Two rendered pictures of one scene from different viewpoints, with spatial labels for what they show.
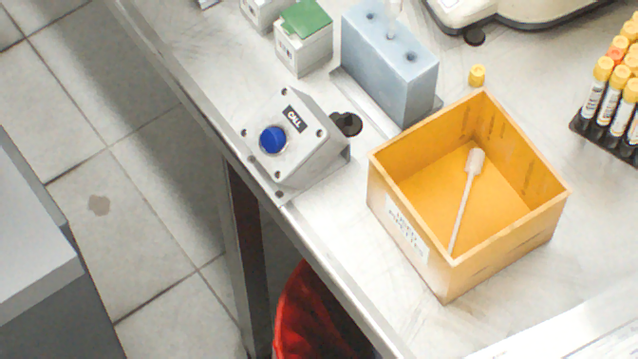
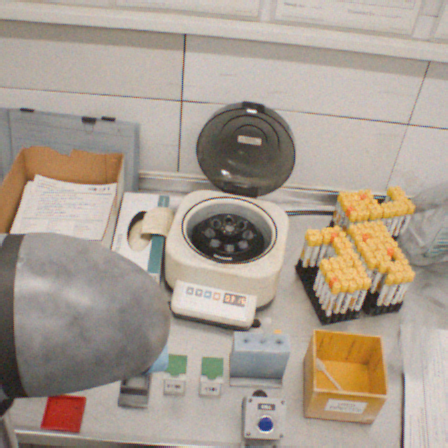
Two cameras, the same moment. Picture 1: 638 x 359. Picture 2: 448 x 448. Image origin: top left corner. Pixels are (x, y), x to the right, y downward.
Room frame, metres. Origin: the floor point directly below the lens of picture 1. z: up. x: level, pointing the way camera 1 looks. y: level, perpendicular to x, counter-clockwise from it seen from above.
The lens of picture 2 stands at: (0.40, 0.52, 1.83)
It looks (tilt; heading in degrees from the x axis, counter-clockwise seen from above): 44 degrees down; 302
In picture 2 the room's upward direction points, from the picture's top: 7 degrees clockwise
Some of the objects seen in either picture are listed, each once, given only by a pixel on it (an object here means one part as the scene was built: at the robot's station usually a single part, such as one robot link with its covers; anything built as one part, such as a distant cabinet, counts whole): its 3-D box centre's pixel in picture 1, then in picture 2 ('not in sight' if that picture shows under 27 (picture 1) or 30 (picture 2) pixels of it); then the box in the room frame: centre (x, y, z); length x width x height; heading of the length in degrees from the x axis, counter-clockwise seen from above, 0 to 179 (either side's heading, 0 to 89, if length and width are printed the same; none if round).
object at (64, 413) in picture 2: not in sight; (63, 412); (0.86, 0.23, 0.88); 0.07 x 0.07 x 0.01; 36
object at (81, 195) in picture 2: not in sight; (61, 214); (1.18, -0.07, 0.95); 0.29 x 0.25 x 0.15; 126
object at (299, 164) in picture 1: (309, 128); (263, 408); (0.59, 0.01, 0.92); 0.13 x 0.07 x 0.08; 126
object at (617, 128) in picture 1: (623, 114); (346, 301); (0.59, -0.29, 0.93); 0.02 x 0.02 x 0.11
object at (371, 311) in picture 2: not in sight; (369, 280); (0.59, -0.42, 0.89); 0.17 x 0.09 x 0.02; 143
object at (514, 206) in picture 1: (463, 197); (343, 376); (0.51, -0.13, 0.92); 0.13 x 0.13 x 0.10; 33
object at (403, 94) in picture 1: (387, 66); (258, 357); (0.65, -0.07, 0.92); 0.10 x 0.07 x 0.10; 38
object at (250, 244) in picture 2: not in sight; (228, 239); (0.86, -0.24, 0.97); 0.15 x 0.15 x 0.07
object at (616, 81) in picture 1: (609, 102); (339, 300); (0.60, -0.28, 0.94); 0.02 x 0.02 x 0.11
